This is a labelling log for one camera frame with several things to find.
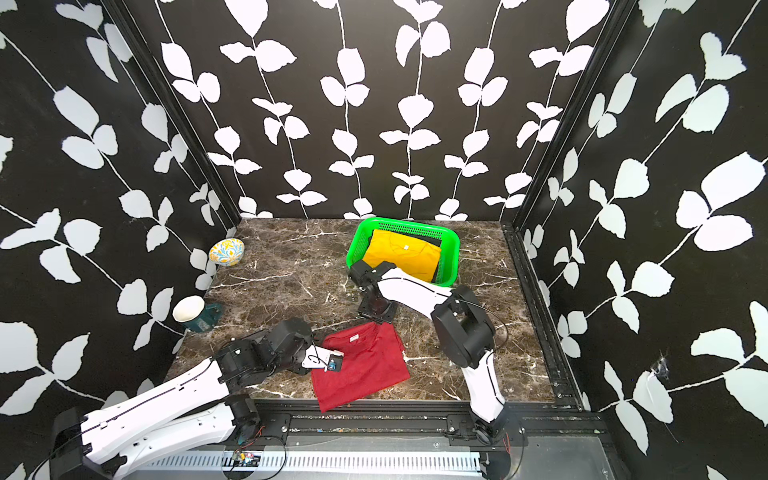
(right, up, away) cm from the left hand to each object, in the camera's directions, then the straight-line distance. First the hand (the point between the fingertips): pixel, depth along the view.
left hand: (319, 331), depth 78 cm
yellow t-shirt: (+28, +19, +28) cm, 44 cm away
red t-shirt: (+14, -10, +6) cm, 18 cm away
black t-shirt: (+35, +25, +31) cm, 53 cm away
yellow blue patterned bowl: (-43, +21, +32) cm, 57 cm away
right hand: (+12, +2, +11) cm, 17 cm away
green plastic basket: (+41, +20, +28) cm, 53 cm away
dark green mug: (-36, 0, +9) cm, 37 cm away
